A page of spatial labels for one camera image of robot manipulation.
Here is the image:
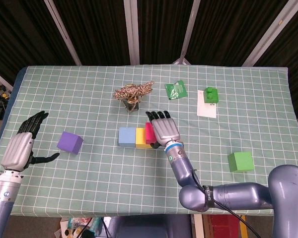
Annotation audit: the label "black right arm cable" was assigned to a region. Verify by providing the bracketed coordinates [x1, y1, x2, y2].
[191, 170, 255, 238]

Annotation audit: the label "green toy building brick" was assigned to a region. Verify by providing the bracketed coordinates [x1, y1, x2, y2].
[204, 87, 220, 104]

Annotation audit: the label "white paper card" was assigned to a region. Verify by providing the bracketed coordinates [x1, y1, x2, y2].
[197, 90, 218, 119]

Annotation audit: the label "colourful printed bag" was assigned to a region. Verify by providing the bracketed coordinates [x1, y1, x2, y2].
[59, 216, 102, 238]

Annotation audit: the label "pink foam cube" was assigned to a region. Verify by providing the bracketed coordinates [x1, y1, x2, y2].
[145, 122, 157, 145]

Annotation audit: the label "green foil packet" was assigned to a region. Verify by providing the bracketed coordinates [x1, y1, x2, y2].
[164, 79, 188, 101]

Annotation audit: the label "tangled cables yellow connectors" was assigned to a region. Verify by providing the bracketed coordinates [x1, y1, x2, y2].
[0, 85, 12, 100]

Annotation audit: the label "green foam cube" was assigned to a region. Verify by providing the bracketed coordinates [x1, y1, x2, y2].
[227, 151, 255, 174]

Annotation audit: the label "green checked tablecloth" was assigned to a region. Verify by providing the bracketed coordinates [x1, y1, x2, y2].
[0, 64, 298, 217]

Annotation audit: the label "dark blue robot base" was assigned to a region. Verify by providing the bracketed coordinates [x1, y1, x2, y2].
[108, 214, 192, 238]

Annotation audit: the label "white frame post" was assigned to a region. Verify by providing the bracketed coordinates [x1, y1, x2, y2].
[180, 0, 202, 61]
[0, 66, 14, 93]
[44, 0, 82, 65]
[242, 0, 298, 67]
[123, 0, 141, 65]

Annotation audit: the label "purple foam cube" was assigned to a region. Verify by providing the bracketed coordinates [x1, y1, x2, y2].
[57, 131, 84, 155]

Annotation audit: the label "white table leg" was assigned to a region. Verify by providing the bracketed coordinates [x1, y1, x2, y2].
[193, 214, 205, 238]

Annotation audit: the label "metal frame foot bracket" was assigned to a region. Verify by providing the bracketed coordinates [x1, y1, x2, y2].
[172, 57, 191, 65]

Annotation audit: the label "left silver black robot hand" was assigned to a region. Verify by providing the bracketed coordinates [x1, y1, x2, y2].
[0, 111, 60, 172]

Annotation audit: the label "red box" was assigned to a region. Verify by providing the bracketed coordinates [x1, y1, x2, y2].
[210, 214, 240, 238]

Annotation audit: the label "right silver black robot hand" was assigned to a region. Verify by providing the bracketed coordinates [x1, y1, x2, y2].
[146, 111, 181, 149]

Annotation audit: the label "braided beige rope bundle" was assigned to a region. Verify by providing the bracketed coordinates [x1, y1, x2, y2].
[113, 80, 155, 112]

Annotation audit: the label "yellow foam cube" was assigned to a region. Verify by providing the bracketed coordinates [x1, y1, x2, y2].
[135, 127, 154, 149]

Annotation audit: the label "yellow bar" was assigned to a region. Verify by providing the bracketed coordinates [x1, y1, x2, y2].
[239, 215, 249, 238]

